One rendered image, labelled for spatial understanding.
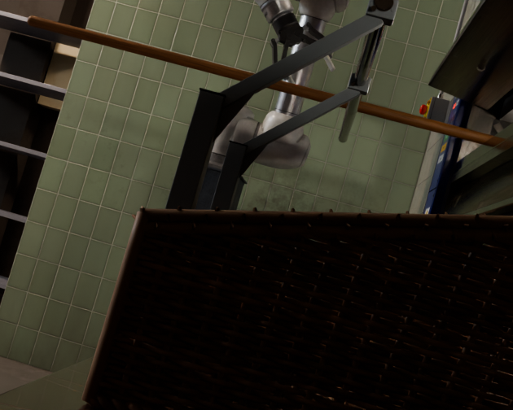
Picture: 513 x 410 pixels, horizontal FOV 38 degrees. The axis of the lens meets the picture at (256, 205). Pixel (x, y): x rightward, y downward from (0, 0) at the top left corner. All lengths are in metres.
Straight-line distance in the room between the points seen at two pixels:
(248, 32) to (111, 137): 0.76
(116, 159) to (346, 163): 1.01
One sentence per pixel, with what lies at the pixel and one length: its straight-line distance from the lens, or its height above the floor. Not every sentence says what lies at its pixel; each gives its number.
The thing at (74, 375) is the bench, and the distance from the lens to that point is 0.69.
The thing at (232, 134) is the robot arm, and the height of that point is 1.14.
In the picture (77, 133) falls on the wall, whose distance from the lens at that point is 3.46.
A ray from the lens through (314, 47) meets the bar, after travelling 1.22.
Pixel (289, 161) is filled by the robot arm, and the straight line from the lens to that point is 2.87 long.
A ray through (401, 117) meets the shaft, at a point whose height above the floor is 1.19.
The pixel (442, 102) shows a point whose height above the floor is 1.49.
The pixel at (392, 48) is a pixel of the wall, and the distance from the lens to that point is 3.42.
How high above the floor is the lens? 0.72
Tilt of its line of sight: 4 degrees up
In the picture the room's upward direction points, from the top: 16 degrees clockwise
